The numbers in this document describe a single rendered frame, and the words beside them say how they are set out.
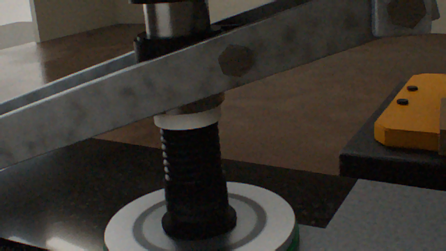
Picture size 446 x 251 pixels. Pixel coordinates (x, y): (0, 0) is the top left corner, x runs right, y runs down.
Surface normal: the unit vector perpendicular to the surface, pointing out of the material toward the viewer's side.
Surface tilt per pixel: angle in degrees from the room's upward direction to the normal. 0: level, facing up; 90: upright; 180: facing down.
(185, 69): 90
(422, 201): 0
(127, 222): 0
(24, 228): 0
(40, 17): 90
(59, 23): 90
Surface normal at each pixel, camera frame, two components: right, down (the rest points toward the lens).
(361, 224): -0.08, -0.94
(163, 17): -0.33, 0.33
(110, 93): -0.05, 0.33
